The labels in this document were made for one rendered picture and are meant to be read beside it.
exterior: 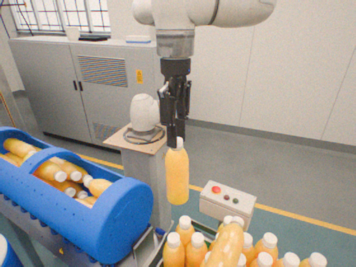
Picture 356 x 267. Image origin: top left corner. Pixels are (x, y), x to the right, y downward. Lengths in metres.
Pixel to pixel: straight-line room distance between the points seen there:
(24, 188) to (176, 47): 0.75
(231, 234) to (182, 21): 0.55
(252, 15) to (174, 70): 0.21
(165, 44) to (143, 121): 0.91
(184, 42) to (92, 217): 0.55
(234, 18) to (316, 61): 2.83
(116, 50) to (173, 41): 2.06
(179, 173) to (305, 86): 2.92
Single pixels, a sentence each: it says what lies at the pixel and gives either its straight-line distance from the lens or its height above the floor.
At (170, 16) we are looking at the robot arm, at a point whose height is 1.72.
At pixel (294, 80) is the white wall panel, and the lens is 3.37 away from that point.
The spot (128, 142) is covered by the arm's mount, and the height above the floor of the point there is 1.01.
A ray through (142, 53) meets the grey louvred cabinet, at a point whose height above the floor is 1.39.
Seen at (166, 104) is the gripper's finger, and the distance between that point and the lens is 0.52.
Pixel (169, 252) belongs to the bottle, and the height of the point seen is 1.08.
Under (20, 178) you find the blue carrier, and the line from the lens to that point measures 1.02.
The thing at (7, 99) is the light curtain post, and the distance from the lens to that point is 2.01.
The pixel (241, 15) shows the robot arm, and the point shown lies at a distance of 0.56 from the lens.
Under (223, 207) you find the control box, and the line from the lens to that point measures 0.89.
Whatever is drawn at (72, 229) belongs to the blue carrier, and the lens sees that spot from 0.81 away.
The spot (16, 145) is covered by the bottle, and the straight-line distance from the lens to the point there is 1.34.
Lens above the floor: 1.72
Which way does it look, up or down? 30 degrees down
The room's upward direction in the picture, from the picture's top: straight up
